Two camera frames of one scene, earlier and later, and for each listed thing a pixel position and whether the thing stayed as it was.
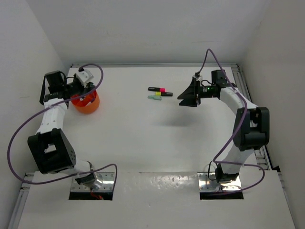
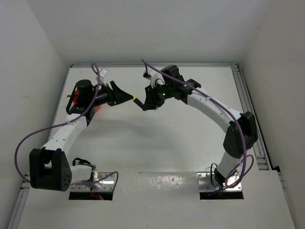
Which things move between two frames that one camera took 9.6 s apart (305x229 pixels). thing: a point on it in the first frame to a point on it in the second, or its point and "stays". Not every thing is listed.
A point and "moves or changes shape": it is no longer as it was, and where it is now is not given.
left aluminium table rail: x=23 y=195 stays
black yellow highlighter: x=164 y=94 moves or changes shape
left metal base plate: x=107 y=178 stays
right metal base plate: x=208 y=182 stays
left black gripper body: x=75 y=88 to x=106 y=95
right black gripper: x=192 y=96 to x=152 y=101
